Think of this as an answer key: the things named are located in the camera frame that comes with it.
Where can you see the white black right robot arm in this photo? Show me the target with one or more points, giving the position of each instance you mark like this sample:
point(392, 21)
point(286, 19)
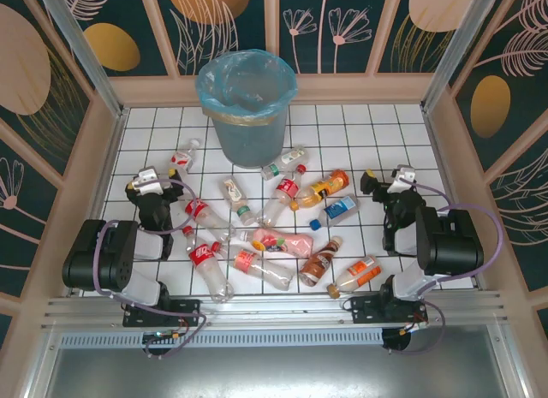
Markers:
point(454, 248)

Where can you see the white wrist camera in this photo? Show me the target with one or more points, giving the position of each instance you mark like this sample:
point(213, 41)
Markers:
point(404, 175)
point(145, 179)

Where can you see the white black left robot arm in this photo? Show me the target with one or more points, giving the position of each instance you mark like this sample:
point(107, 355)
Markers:
point(85, 261)

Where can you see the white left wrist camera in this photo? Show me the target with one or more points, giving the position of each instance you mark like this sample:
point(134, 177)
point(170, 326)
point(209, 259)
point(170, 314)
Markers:
point(145, 179)

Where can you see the aluminium mounting rail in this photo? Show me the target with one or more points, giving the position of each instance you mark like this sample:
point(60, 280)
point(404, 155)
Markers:
point(274, 308)

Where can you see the brown drink bottle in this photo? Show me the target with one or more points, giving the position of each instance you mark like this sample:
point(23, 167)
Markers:
point(319, 263)

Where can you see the aluminium side rail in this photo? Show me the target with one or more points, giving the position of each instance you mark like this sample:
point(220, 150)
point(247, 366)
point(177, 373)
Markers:
point(444, 167)
point(107, 167)

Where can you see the blue label bottle blue cap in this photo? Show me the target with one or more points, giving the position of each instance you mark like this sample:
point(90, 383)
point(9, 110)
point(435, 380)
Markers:
point(338, 209)

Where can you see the blue plastic bin liner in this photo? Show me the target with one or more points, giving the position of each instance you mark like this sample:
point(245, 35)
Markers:
point(205, 90)

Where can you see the orange juice bottle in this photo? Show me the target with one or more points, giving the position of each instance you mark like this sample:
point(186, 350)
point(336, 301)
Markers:
point(321, 189)

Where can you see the cola bottle red label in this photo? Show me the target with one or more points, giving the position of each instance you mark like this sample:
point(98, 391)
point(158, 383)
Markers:
point(201, 213)
point(204, 261)
point(252, 265)
point(282, 192)

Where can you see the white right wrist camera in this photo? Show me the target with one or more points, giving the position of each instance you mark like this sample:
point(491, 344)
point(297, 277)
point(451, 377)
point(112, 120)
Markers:
point(404, 175)

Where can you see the clear bottle white illustrated label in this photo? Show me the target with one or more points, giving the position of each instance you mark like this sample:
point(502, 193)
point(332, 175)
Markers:
point(235, 194)

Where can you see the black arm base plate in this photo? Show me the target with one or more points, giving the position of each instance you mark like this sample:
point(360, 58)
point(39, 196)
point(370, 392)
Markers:
point(364, 310)
point(188, 310)

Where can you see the grey metal sheet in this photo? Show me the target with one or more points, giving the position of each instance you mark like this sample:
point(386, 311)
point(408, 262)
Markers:
point(274, 372)

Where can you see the aluminium frame post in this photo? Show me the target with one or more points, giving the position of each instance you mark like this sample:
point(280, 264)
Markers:
point(457, 47)
point(85, 47)

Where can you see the clear bottle green cap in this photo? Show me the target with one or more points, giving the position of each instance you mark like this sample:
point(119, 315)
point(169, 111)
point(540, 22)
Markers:
point(286, 160)

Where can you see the pink drink bottle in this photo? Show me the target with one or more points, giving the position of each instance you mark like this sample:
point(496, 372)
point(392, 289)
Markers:
point(282, 243)

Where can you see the milky bottle orange label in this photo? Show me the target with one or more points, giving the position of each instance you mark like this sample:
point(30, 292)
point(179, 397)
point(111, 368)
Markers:
point(357, 274)

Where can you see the clear bottle red white label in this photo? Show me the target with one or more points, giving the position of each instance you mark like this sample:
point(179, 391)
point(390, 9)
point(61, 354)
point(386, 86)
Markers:
point(185, 157)

